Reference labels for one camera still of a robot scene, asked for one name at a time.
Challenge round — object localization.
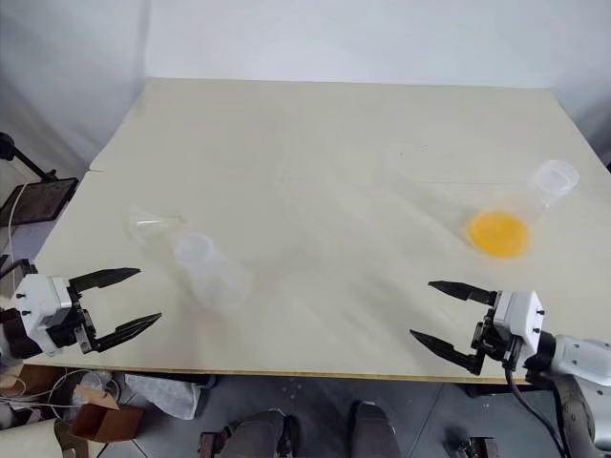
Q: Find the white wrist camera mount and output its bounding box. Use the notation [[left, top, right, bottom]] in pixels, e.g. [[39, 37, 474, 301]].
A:
[[9, 273, 74, 357], [493, 289, 546, 357]]

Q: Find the dark grey rounded shape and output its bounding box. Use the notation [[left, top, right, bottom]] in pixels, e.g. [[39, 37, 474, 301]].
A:
[[351, 400, 403, 458], [227, 408, 301, 458]]

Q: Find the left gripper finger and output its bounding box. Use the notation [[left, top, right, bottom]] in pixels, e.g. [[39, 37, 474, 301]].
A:
[[87, 312, 163, 355], [68, 266, 142, 300]]

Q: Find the crumpled clear plastic bag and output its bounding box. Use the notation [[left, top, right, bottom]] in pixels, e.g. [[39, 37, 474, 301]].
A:
[[122, 373, 203, 422]]

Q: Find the clear plastic funnel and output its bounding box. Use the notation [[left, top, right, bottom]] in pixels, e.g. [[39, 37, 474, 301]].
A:
[[123, 203, 188, 245]]

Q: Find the flask with orange liquid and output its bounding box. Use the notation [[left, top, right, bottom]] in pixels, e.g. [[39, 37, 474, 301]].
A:
[[459, 159, 581, 262]]

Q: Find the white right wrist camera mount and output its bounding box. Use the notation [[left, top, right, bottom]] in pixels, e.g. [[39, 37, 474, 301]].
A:
[[493, 289, 546, 357]]

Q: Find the flat brown cardboard piece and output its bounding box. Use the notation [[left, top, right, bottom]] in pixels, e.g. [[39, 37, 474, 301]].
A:
[[0, 364, 66, 398]]

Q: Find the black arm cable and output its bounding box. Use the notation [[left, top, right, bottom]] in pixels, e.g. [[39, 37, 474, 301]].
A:
[[502, 358, 574, 458], [0, 255, 38, 283]]

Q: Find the black flat panel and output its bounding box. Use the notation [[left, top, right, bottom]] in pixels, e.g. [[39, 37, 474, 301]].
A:
[[0, 177, 80, 226]]

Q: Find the clear flask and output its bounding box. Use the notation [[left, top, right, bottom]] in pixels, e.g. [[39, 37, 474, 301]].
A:
[[171, 231, 255, 315]]

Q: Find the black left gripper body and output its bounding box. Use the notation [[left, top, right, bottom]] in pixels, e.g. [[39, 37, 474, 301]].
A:
[[45, 283, 100, 357]]

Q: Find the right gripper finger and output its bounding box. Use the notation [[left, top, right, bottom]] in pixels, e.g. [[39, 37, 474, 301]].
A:
[[409, 328, 481, 376], [427, 280, 500, 308]]

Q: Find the thin white cable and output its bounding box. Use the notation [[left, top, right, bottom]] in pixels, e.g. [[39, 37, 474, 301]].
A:
[[6, 182, 31, 231]]

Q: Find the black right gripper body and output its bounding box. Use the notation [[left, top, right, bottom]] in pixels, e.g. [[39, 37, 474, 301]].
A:
[[470, 290, 525, 377]]

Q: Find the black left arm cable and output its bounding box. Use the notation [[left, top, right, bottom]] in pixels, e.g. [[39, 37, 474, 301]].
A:
[[0, 255, 38, 283]]

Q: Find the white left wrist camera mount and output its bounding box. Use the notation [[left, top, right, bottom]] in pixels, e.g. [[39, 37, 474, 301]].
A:
[[9, 273, 74, 357]]

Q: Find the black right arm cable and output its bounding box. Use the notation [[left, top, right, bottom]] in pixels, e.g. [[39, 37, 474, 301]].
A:
[[502, 358, 574, 458]]

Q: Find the brown cardboard box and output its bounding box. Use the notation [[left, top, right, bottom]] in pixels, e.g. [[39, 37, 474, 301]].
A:
[[66, 385, 145, 446]]

